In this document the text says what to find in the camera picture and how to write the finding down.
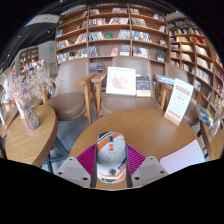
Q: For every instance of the colourful magazines stack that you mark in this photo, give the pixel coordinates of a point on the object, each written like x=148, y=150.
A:
x=205, y=115

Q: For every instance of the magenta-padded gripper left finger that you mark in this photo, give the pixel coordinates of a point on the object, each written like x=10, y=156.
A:
x=85, y=163

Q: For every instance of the glass vase with pink flowers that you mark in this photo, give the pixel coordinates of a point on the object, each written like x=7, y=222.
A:
x=30, y=118

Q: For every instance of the dark cover book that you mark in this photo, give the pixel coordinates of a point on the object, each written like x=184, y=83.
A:
x=143, y=86

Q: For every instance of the beige armchair with wooden arms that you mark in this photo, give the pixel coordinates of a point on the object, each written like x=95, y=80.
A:
x=68, y=96
x=130, y=103
x=191, y=115

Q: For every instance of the pink blue gradient mouse pad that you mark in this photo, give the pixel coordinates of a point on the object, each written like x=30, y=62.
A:
x=183, y=156

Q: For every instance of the colourful book display table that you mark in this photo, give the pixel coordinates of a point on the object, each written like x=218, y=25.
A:
x=6, y=96

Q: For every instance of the white framed floral picture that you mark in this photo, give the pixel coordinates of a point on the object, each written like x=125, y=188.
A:
x=120, y=81

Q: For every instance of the small distant wooden bookshelf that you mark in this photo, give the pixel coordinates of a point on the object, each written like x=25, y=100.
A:
x=28, y=58

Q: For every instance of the glass vase with white flowers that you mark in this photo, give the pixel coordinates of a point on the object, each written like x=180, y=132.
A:
x=215, y=125

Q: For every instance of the light blue flat book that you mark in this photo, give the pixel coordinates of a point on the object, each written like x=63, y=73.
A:
x=165, y=79

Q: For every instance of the white red sign, wooden stand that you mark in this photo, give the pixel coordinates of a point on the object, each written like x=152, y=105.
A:
x=178, y=101

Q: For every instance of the wide wooden bookshelf unit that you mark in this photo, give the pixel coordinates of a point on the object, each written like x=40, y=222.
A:
x=110, y=33

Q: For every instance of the white orange computer mouse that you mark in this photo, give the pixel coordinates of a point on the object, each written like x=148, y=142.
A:
x=111, y=156

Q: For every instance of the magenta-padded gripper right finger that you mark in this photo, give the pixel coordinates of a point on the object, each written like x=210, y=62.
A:
x=138, y=163

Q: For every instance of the small white card sign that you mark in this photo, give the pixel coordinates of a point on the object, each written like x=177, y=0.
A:
x=19, y=110

